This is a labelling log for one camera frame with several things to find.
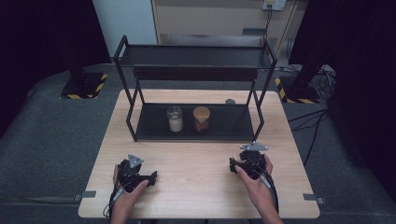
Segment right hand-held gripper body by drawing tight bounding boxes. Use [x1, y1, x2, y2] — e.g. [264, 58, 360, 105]
[238, 141, 269, 181]

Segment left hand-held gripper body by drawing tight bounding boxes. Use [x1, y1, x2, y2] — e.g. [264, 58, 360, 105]
[117, 153, 148, 194]

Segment wooden-lid jar with brown contents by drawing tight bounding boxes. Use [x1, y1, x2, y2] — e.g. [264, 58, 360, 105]
[192, 105, 211, 133]

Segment glass jar with metal lid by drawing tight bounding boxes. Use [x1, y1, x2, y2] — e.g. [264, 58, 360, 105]
[165, 105, 184, 133]

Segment black metal shelf rack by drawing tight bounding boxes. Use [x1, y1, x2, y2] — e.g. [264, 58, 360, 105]
[112, 35, 278, 144]

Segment person's right hand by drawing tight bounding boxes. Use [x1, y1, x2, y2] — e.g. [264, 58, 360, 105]
[234, 153, 275, 203]

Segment person's left hand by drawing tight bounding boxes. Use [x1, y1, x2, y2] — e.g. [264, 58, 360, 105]
[110, 163, 149, 217]

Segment grey tape strip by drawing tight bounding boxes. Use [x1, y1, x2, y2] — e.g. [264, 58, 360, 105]
[73, 190, 97, 202]
[303, 193, 326, 204]

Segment black stand with striped base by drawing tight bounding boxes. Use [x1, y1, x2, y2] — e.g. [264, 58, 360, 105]
[59, 46, 109, 100]
[274, 59, 326, 105]

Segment grey tape on cabinet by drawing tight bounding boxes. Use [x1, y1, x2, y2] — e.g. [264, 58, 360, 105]
[242, 27, 267, 35]

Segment dark curtain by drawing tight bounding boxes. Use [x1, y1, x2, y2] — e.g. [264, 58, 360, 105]
[289, 0, 396, 203]

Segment beige wooden cabinet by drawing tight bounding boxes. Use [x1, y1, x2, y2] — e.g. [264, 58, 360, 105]
[150, 0, 302, 57]

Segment left hand-held gripper cable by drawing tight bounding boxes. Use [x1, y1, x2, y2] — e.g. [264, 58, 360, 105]
[102, 181, 132, 220]

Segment hand-held gripper cable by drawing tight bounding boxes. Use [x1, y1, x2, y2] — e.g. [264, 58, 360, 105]
[253, 158, 280, 214]
[102, 181, 132, 220]

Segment right hand-held gripper cable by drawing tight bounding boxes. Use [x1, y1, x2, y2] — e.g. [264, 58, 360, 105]
[253, 158, 280, 214]

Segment black floor cables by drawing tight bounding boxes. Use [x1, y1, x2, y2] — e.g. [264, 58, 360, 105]
[288, 63, 338, 167]

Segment black socket cable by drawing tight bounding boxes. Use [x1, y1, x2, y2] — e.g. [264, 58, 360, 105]
[262, 7, 274, 45]

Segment white wall power socket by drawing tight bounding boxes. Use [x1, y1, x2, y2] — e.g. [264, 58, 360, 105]
[262, 0, 287, 12]

